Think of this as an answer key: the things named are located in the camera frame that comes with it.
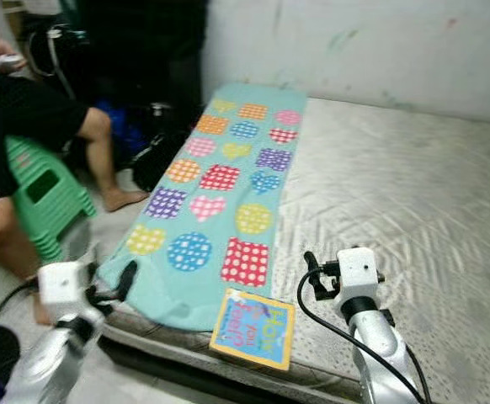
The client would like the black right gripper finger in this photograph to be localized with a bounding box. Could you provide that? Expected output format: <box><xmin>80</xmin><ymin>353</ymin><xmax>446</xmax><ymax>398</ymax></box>
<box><xmin>301</xmin><ymin>249</ymin><xmax>323</xmax><ymax>301</ymax></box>

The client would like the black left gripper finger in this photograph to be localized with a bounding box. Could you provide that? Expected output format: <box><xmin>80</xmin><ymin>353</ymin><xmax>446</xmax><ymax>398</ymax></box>
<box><xmin>113</xmin><ymin>259</ymin><xmax>139</xmax><ymax>302</ymax></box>

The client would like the yellow blue children's book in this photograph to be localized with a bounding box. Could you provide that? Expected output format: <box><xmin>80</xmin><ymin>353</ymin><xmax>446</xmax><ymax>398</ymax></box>
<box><xmin>209</xmin><ymin>286</ymin><xmax>297</xmax><ymax>373</ymax></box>

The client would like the white quilted mattress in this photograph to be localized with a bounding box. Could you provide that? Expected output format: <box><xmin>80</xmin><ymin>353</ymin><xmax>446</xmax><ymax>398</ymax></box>
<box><xmin>100</xmin><ymin>91</ymin><xmax>490</xmax><ymax>404</ymax></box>

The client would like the teal blanket with colourful shapes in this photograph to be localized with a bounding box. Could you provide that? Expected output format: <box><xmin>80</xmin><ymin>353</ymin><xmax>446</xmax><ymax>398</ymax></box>
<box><xmin>97</xmin><ymin>81</ymin><xmax>308</xmax><ymax>332</ymax></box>

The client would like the green plastic stool stack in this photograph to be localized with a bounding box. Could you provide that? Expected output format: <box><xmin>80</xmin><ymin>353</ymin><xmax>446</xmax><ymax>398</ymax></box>
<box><xmin>5</xmin><ymin>135</ymin><xmax>99</xmax><ymax>263</ymax></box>

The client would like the black bag with white lettering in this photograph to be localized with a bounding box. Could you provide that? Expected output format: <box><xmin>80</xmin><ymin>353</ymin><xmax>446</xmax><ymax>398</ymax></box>
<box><xmin>134</xmin><ymin>103</ymin><xmax>195</xmax><ymax>192</ymax></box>

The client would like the blue bag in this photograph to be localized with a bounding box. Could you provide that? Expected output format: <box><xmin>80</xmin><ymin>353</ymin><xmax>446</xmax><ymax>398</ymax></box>
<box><xmin>93</xmin><ymin>99</ymin><xmax>143</xmax><ymax>157</ymax></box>

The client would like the seated person in black shorts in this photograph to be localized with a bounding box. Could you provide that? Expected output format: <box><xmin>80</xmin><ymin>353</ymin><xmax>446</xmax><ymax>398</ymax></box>
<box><xmin>0</xmin><ymin>0</ymin><xmax>151</xmax><ymax>327</ymax></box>

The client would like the white handheld controller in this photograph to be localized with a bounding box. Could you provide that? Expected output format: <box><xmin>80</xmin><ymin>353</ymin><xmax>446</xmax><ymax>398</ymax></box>
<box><xmin>0</xmin><ymin>52</ymin><xmax>28</xmax><ymax>73</ymax></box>

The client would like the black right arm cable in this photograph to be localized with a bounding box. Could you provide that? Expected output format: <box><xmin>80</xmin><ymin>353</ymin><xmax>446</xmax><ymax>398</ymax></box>
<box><xmin>295</xmin><ymin>261</ymin><xmax>433</xmax><ymax>404</ymax></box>

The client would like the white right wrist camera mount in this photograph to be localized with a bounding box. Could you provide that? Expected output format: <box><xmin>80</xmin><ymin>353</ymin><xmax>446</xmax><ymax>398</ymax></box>
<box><xmin>334</xmin><ymin>246</ymin><xmax>382</xmax><ymax>306</ymax></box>

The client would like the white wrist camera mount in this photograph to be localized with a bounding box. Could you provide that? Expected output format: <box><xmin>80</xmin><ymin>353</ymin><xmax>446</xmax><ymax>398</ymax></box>
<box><xmin>36</xmin><ymin>260</ymin><xmax>94</xmax><ymax>321</ymax></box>
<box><xmin>334</xmin><ymin>246</ymin><xmax>382</xmax><ymax>306</ymax></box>

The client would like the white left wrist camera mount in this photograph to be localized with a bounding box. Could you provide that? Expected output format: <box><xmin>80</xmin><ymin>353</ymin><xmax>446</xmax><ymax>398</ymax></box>
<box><xmin>36</xmin><ymin>260</ymin><xmax>94</xmax><ymax>321</ymax></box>

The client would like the black bed frame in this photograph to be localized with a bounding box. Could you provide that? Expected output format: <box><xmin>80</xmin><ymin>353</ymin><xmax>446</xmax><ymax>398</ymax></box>
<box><xmin>98</xmin><ymin>332</ymin><xmax>288</xmax><ymax>404</ymax></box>

